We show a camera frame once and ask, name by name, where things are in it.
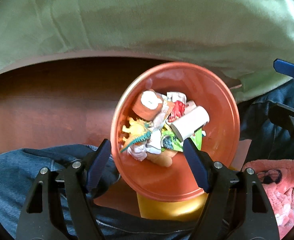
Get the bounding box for yellow stool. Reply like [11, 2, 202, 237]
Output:
[136, 166, 240, 222]

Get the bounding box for orange plastic trash bin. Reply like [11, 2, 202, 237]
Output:
[110, 62, 240, 202]

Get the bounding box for orange roll with white top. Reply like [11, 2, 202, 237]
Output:
[132, 89, 163, 121]

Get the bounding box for green bed blanket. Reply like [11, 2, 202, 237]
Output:
[0, 0, 294, 102]

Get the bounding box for yellow dinosaur toy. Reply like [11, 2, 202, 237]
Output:
[120, 116, 151, 153]

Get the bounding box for red white carton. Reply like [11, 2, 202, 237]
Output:
[166, 92, 197, 123]

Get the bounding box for green yellow snack bag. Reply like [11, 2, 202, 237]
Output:
[160, 128, 206, 152]

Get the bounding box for pink fuzzy sleeve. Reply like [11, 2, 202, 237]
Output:
[242, 159, 294, 238]

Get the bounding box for white paper cup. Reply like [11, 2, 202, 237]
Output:
[170, 106, 210, 141]

